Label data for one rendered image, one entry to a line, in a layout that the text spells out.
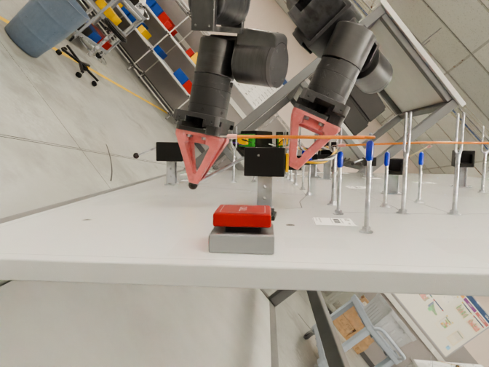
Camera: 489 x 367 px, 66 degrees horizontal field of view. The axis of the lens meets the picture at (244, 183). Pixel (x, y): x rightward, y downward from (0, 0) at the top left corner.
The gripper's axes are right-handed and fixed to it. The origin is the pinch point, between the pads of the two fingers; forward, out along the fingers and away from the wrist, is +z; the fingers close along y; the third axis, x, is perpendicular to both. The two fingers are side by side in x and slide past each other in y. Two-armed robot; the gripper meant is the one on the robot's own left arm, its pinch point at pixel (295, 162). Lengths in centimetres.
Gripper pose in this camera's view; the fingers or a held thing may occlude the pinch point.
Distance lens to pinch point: 54.4
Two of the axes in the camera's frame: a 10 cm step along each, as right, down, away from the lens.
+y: 1.0, -0.8, 9.9
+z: -4.1, 9.1, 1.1
